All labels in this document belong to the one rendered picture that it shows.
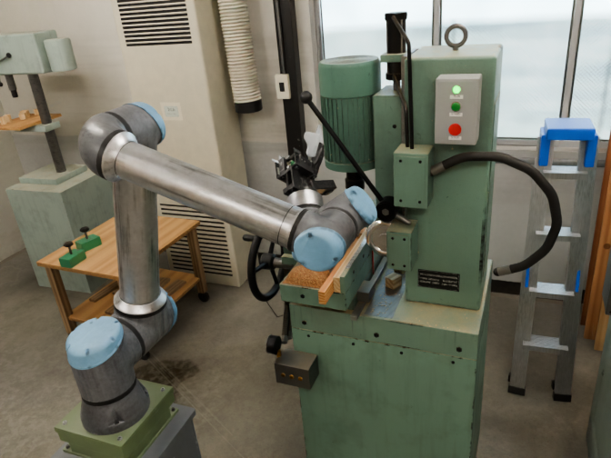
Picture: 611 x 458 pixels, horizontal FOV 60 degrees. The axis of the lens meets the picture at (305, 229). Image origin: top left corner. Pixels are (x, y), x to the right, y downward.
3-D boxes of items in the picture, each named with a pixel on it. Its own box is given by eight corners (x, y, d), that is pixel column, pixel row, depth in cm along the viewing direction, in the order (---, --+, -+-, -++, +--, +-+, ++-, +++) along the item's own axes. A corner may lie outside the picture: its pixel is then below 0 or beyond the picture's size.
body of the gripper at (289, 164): (295, 144, 129) (299, 183, 123) (318, 158, 135) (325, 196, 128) (274, 161, 134) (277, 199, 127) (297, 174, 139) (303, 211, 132)
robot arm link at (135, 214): (104, 349, 158) (80, 105, 121) (141, 316, 172) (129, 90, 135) (146, 367, 154) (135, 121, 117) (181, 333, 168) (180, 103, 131)
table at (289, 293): (322, 217, 214) (321, 204, 211) (395, 224, 202) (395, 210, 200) (253, 296, 164) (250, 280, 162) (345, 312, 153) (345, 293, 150)
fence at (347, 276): (392, 210, 200) (391, 196, 198) (395, 210, 200) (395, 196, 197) (340, 293, 151) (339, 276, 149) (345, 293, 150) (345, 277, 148)
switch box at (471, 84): (438, 137, 137) (439, 74, 130) (478, 138, 133) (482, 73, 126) (434, 144, 132) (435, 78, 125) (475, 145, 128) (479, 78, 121)
